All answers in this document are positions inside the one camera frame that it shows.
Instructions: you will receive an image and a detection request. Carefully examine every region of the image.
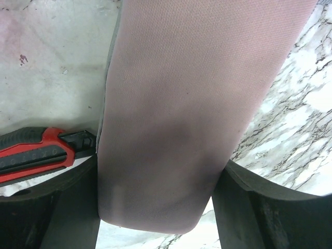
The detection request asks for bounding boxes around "pink zippered umbrella case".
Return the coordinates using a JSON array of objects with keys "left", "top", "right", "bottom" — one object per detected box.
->
[{"left": 97, "top": 1, "right": 317, "bottom": 234}]

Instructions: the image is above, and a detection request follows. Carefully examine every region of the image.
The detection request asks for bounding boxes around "red black utility knife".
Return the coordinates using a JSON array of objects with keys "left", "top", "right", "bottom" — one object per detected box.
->
[{"left": 1, "top": 127, "right": 96, "bottom": 187}]

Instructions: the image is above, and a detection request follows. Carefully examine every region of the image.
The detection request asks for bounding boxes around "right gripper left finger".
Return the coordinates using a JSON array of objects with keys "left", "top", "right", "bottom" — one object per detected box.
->
[{"left": 1, "top": 156, "right": 100, "bottom": 248}]

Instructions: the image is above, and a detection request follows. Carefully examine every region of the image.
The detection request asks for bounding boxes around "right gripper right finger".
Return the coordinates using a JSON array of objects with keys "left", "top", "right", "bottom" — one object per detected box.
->
[{"left": 212, "top": 160, "right": 331, "bottom": 249}]

